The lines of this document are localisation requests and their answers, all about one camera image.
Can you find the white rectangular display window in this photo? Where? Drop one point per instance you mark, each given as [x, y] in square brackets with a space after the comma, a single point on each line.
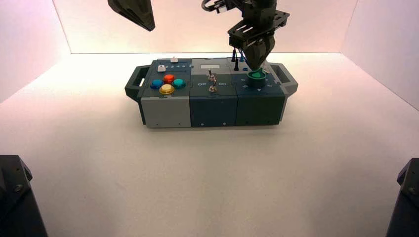
[210, 66]

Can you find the yellow round push button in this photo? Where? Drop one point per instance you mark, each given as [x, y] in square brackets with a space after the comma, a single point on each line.
[167, 89]

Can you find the metal toggle switch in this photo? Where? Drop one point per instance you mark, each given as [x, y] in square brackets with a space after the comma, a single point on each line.
[213, 88]
[211, 76]

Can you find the dark blue grey control box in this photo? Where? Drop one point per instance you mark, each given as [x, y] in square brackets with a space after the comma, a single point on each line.
[212, 108]

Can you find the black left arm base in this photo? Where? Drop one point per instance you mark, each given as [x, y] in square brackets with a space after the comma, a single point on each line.
[18, 202]

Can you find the green rotary knob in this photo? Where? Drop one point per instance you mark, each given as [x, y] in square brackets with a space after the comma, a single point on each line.
[256, 80]

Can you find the teal round push button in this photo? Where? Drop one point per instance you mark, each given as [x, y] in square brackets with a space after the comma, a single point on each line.
[179, 83]

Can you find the black banana plug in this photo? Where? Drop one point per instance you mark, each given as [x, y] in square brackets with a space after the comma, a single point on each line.
[233, 56]
[236, 67]

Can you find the blue round push button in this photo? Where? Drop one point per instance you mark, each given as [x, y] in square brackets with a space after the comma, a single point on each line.
[156, 84]

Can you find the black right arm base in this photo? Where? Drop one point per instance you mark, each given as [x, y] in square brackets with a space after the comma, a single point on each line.
[406, 202]

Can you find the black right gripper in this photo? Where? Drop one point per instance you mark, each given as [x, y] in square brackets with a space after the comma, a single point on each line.
[258, 24]

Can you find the red round push button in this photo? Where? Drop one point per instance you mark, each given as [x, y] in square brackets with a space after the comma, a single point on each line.
[169, 78]

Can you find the white square slider cap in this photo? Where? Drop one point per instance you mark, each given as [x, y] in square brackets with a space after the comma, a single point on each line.
[161, 68]
[174, 59]

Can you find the blue banana plug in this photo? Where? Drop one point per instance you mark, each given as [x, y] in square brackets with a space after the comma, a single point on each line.
[242, 59]

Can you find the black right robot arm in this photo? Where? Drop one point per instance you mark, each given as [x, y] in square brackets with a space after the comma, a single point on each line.
[260, 4]

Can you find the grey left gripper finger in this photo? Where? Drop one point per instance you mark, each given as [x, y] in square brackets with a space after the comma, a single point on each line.
[127, 11]
[145, 11]

